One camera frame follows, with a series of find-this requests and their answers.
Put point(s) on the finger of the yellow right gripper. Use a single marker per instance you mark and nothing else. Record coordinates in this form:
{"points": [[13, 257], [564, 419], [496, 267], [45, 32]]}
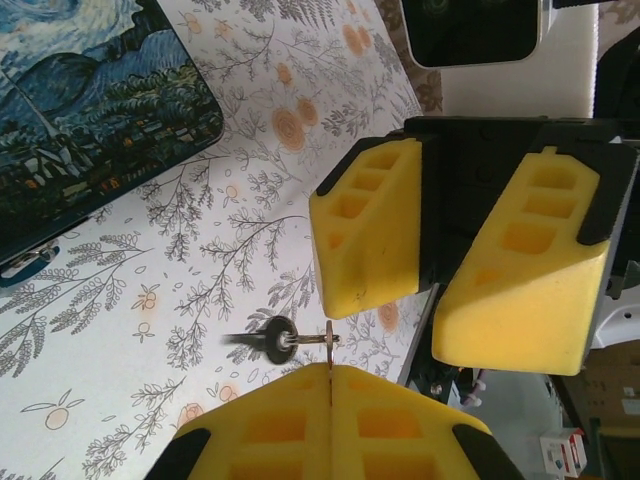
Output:
{"points": [[375, 260], [525, 300]]}

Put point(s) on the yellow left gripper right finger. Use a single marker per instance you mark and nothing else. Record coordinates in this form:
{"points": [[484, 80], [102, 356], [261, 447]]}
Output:
{"points": [[400, 435]]}

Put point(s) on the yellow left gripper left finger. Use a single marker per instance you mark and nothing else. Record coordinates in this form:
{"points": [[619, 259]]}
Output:
{"points": [[270, 430]]}

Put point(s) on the silver box latch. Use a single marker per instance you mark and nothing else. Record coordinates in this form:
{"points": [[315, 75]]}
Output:
{"points": [[35, 256]]}

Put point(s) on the starry night tin box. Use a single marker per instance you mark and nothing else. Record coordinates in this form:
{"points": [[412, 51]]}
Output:
{"points": [[100, 125]]}

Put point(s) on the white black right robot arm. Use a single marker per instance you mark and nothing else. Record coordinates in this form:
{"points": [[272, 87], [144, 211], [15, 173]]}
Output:
{"points": [[620, 320]]}

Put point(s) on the brown cardboard box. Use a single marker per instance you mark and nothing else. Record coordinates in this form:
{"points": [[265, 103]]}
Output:
{"points": [[615, 390]]}

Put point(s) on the white red carton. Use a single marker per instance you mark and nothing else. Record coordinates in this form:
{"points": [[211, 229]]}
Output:
{"points": [[562, 452]]}

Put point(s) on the aluminium frame long rail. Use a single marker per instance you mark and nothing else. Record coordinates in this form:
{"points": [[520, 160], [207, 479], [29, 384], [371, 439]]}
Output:
{"points": [[419, 332]]}

